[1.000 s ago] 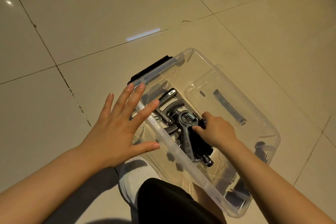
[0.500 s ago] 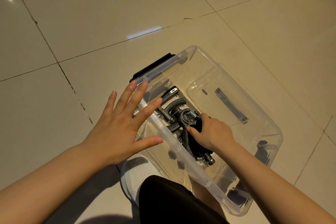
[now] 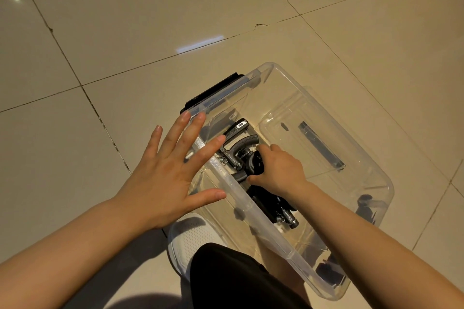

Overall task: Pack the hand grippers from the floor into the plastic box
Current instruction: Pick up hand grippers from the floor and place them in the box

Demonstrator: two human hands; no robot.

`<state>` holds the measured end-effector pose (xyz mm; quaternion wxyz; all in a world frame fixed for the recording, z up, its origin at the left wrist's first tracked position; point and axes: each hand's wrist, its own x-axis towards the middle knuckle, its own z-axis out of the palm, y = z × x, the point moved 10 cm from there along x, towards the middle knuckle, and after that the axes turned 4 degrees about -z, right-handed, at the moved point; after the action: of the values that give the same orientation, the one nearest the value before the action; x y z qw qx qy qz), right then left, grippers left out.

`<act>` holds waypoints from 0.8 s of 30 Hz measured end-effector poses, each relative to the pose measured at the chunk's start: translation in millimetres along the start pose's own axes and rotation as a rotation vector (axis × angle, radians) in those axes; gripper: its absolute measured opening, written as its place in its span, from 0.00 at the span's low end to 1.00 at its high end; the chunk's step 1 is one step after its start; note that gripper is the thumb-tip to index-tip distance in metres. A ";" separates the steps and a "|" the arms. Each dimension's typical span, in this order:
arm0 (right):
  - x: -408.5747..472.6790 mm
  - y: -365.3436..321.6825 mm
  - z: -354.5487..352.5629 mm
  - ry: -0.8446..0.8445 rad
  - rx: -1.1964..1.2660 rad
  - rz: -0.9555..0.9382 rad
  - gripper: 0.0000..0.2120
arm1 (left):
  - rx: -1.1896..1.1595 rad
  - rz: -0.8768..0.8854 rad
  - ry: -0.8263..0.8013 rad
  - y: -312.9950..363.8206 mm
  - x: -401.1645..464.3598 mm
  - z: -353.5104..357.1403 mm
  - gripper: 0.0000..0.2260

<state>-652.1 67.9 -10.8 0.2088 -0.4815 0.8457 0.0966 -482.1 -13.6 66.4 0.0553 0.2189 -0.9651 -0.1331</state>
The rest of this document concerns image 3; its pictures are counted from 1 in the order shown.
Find person's right hand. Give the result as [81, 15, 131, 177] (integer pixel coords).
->
[246, 144, 311, 201]

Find person's left hand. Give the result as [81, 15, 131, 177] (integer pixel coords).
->
[108, 110, 228, 233]

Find clear plastic storage box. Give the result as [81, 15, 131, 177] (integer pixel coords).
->
[180, 62, 395, 301]

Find person's right forearm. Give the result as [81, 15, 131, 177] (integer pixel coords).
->
[288, 181, 464, 309]

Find person's left forearm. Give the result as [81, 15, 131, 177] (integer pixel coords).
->
[0, 198, 155, 309]

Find white right shoe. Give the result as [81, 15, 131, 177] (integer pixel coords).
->
[166, 212, 229, 281]

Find black trousers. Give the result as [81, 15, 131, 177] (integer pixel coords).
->
[189, 242, 312, 309]

